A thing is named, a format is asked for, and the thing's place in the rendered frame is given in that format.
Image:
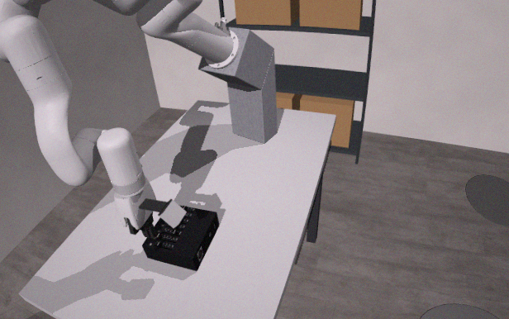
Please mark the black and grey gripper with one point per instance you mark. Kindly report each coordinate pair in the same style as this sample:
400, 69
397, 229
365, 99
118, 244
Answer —
128, 205

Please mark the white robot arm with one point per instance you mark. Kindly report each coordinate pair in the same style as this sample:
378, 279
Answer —
25, 42

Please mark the black lighting desk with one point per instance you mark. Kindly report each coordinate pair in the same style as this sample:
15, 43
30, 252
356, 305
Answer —
186, 244

